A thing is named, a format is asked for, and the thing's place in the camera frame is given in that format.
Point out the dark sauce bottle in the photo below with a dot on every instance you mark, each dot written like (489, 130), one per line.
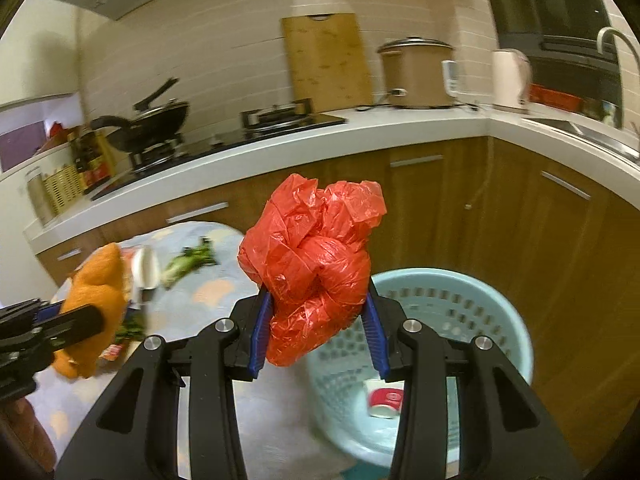
(82, 165)

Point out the steel kitchen faucet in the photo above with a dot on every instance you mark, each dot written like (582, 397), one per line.
(631, 60)

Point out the steel kitchen sink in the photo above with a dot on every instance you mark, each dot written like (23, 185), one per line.
(575, 127)

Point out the person's left forearm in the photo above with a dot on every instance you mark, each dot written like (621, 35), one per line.
(22, 435)

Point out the red box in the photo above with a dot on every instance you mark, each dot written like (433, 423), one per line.
(555, 96)

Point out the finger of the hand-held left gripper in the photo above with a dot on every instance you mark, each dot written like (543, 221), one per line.
(47, 311)
(75, 327)

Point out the red and white paper cup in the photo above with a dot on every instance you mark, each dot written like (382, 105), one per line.
(385, 400)

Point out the red plastic bag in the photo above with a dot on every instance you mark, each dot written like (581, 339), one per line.
(310, 270)

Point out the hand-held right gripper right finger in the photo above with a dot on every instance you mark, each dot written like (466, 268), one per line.
(372, 335)

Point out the dark green vegetable scraps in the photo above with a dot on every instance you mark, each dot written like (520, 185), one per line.
(132, 327)

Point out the white electric kettle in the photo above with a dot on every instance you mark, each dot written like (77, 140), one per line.
(510, 80)

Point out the black wok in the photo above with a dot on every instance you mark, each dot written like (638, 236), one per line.
(150, 127)

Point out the brown rice cooker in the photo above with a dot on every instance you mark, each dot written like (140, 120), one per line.
(410, 77)

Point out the light blue perforated plastic basket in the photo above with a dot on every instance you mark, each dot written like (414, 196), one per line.
(450, 305)

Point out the bamboo cutting board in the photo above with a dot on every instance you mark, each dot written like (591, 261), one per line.
(325, 65)

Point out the beige cylindrical canister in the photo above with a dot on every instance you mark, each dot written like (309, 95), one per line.
(40, 197)

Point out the red packet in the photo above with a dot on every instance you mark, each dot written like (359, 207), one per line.
(60, 132)

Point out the sauce bottle with red label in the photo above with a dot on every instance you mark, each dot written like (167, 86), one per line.
(101, 157)

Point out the green vegetable leaf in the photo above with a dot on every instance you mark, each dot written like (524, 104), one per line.
(187, 262)

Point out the white crushed paper cup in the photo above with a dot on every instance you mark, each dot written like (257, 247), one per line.
(146, 270)

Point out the fan patterned tablecloth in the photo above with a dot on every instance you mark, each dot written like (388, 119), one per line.
(210, 300)

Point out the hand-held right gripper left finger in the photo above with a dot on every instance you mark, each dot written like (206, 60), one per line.
(262, 332)

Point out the black glass gas stove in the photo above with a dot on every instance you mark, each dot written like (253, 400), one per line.
(300, 121)

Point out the dark kitchen window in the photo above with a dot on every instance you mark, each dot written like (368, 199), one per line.
(550, 5)

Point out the yellow plastic basket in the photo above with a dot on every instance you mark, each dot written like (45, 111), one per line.
(62, 190)

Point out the orange plush toy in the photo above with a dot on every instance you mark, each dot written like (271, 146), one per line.
(97, 280)

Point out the red snack wrapper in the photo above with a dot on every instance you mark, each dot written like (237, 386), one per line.
(112, 351)

